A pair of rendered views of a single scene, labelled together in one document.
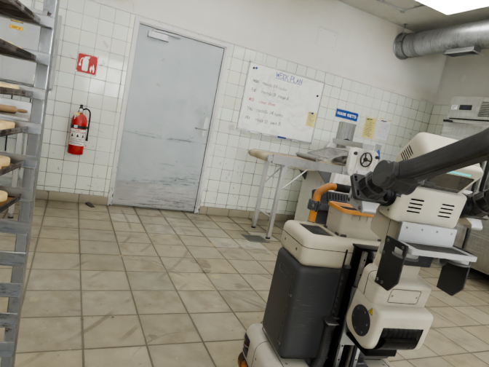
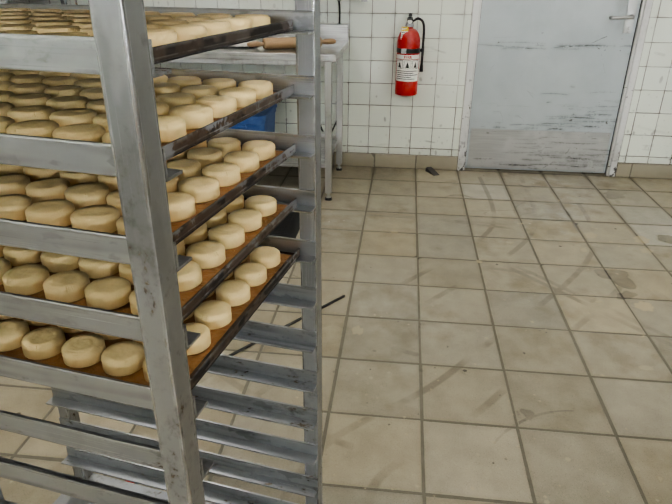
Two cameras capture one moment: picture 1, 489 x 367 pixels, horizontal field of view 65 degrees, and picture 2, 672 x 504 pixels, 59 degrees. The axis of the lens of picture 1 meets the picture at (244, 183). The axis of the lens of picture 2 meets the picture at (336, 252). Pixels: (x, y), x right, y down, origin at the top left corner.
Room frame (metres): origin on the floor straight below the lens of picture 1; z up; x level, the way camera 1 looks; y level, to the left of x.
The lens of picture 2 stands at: (0.25, 0.05, 1.30)
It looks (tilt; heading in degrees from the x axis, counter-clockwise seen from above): 25 degrees down; 32
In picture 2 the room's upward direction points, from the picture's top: straight up
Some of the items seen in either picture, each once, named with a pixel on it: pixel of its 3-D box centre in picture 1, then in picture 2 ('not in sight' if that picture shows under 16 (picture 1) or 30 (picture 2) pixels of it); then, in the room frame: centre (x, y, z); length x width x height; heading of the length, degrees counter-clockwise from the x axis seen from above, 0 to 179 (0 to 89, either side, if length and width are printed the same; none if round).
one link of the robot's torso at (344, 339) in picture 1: (390, 327); not in sight; (1.34, -0.64, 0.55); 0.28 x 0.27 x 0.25; 107
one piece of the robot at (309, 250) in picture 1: (343, 285); not in sight; (1.57, -0.50, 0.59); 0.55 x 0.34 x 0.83; 107
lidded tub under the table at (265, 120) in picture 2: not in sight; (244, 127); (3.21, 2.61, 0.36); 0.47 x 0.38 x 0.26; 27
